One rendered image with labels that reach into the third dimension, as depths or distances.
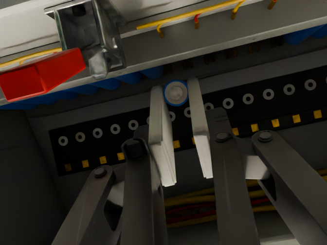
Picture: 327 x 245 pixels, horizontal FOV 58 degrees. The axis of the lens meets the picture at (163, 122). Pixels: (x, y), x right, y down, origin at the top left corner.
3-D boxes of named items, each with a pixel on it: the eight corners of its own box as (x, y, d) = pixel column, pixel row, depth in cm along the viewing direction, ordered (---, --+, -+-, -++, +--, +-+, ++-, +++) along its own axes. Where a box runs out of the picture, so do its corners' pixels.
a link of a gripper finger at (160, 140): (176, 185, 16) (163, 188, 16) (171, 120, 22) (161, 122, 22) (162, 140, 14) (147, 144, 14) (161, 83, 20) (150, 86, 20)
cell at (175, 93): (193, 83, 26) (192, 83, 20) (187, 103, 26) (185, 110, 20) (173, 78, 26) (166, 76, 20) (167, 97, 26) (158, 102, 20)
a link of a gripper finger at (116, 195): (160, 201, 14) (101, 214, 14) (160, 142, 18) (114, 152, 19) (152, 178, 13) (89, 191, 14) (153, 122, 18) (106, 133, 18)
